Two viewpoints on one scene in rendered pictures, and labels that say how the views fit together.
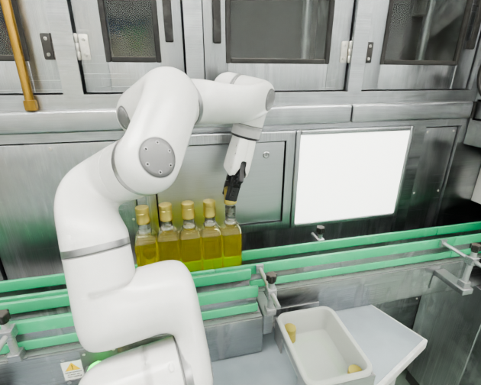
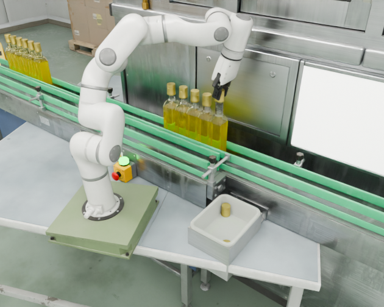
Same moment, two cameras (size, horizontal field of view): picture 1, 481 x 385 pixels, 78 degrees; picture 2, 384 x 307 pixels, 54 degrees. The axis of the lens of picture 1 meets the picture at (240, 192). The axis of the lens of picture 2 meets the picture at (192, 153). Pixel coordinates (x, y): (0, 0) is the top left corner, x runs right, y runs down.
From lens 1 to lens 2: 93 cm
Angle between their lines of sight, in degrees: 46
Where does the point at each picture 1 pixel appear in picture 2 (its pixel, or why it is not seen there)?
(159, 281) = (101, 108)
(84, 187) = not seen: hidden behind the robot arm
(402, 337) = (303, 269)
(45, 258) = (144, 98)
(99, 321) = (80, 112)
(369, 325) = (292, 248)
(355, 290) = (300, 218)
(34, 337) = not seen: hidden behind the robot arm
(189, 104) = (134, 35)
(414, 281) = (366, 248)
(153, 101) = (114, 31)
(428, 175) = not seen: outside the picture
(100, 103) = (176, 10)
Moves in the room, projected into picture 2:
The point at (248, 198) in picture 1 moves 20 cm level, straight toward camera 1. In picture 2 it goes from (255, 106) to (217, 120)
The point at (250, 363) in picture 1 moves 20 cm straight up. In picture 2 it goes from (193, 210) to (194, 169)
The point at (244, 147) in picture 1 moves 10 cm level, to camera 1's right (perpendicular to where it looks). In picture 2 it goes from (220, 63) to (242, 71)
